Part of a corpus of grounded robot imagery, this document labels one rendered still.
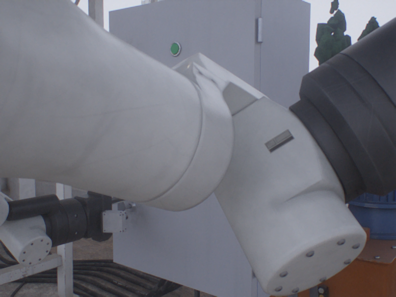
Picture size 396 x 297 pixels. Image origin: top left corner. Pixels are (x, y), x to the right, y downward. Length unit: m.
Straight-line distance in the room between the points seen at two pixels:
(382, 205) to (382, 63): 1.30
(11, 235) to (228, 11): 0.56
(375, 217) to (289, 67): 0.77
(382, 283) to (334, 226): 1.16
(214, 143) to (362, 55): 0.11
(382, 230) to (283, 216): 1.36
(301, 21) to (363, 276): 0.75
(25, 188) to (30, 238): 3.07
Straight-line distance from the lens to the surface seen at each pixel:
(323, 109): 0.26
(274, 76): 0.90
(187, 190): 0.21
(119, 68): 0.17
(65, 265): 2.56
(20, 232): 0.88
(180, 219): 0.98
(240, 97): 0.28
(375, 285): 1.41
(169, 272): 1.04
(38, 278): 2.92
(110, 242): 3.56
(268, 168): 0.26
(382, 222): 1.60
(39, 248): 0.88
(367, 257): 1.39
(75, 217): 0.93
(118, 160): 0.18
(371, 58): 0.27
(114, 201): 1.02
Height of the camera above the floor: 1.04
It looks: 6 degrees down
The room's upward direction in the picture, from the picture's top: straight up
